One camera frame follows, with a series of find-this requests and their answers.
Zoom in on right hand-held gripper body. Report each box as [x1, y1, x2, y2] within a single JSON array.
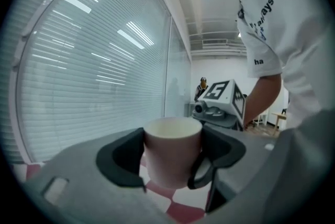
[[192, 79, 248, 131]]

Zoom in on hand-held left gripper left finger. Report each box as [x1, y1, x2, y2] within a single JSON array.
[[23, 127, 181, 224]]

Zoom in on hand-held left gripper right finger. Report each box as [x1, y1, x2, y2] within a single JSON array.
[[187, 107, 335, 224]]

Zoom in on white paper cup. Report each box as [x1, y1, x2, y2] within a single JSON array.
[[143, 117, 204, 189]]

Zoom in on person's right forearm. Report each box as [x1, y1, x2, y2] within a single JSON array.
[[243, 72, 285, 128]]

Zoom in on white shelf unit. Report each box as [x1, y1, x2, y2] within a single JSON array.
[[251, 109, 269, 129]]

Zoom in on light wooden table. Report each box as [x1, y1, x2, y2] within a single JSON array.
[[271, 111, 288, 138]]

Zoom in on red and white checkered cloth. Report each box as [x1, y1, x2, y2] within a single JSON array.
[[12, 161, 210, 224]]

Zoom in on white window blinds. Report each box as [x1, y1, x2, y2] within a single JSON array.
[[0, 0, 193, 165]]

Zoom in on person's white printed t-shirt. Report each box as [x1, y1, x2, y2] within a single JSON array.
[[237, 0, 335, 130]]

